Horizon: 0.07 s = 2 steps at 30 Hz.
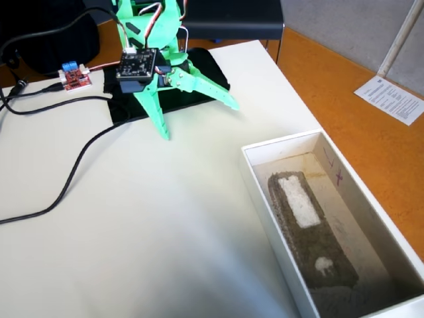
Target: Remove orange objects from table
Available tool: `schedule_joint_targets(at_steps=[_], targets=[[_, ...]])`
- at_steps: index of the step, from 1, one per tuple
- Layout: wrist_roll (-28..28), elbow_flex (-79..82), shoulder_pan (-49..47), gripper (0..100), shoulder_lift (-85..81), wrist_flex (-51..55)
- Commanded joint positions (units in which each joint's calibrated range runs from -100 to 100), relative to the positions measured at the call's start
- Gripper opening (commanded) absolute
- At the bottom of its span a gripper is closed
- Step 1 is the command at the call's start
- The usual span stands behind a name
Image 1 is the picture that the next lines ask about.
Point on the black chair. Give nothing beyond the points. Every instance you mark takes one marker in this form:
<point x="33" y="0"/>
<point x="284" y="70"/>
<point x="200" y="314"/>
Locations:
<point x="232" y="16"/>

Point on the grey foam insert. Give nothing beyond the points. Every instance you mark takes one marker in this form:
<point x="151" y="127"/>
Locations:
<point x="314" y="245"/>

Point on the black camera circuit board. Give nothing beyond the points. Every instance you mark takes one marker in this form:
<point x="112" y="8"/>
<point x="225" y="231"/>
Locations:
<point x="136" y="64"/>

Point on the green 3D-printed robot arm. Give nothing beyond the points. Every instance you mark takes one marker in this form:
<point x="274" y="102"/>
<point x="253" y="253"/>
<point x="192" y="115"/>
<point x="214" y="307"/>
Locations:
<point x="162" y="23"/>

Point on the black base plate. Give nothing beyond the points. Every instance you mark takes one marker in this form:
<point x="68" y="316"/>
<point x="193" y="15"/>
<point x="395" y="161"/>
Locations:
<point x="212" y="69"/>

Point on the white cardboard box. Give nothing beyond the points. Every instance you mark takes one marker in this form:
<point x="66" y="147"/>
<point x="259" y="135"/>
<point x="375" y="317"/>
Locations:
<point x="265" y="198"/>

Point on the black bag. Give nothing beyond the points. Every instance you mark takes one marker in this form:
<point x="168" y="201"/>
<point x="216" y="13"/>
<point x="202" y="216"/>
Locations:
<point x="49" y="49"/>

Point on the white printed paper sheet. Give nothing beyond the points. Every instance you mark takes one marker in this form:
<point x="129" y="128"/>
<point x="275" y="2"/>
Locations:
<point x="391" y="99"/>

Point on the red controller circuit board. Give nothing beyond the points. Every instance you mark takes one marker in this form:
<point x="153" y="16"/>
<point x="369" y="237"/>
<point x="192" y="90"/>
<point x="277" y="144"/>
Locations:
<point x="74" y="79"/>

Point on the green gripper, black servo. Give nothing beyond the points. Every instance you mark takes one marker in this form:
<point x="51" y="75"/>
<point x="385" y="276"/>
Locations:
<point x="179" y="79"/>

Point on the white metal pole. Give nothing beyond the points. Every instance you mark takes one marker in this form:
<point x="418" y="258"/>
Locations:
<point x="399" y="36"/>

